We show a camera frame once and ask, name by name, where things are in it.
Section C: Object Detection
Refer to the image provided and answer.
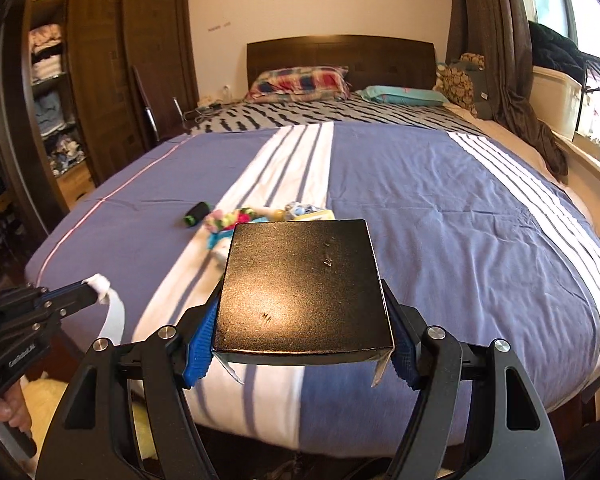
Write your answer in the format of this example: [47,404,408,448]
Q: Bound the yellow fluffy rug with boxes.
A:
[20,373,157,478]

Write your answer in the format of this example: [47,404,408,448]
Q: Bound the black green cylinder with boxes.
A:
[183,202,211,228]

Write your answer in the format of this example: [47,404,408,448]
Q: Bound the black box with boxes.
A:
[213,219,394,366]

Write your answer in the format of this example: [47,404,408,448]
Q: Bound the plaid red blue pillow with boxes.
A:
[245,66,351,103]

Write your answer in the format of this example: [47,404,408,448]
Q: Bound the dark wooden wardrobe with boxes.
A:
[0,0,198,245]

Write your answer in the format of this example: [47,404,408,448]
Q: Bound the brown patterned bag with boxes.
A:
[434,52,493,120]

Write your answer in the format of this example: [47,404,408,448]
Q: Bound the black jacket on box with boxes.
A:
[528,21,585,84]

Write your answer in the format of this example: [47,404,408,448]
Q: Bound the blue snack packet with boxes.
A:
[207,217,268,250]

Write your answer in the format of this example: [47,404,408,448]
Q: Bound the teal pillow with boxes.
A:
[356,86,449,106]

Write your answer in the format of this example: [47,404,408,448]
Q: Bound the yellow cream bottle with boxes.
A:
[294,209,335,221]

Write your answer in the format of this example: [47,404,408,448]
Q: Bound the black white patterned sheet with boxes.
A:
[190,96,481,134]

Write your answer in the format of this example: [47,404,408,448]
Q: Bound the brown curtain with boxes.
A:
[446,0,568,180]

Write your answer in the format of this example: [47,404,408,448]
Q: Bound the white charger cable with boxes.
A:
[182,96,242,124]

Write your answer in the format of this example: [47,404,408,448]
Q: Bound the dark wooden headboard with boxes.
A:
[246,35,437,90]

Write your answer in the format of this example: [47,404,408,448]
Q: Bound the white storage box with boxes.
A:
[529,66,582,141]

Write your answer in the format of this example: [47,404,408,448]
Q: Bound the person's left hand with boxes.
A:
[0,380,32,432]

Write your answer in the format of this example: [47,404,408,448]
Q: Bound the pink yellow candy wrappers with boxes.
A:
[202,206,285,235]

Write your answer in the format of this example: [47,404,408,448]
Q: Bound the blue white striped bedspread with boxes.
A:
[24,120,600,458]

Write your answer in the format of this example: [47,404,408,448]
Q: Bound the white paper strip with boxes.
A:
[82,274,126,344]

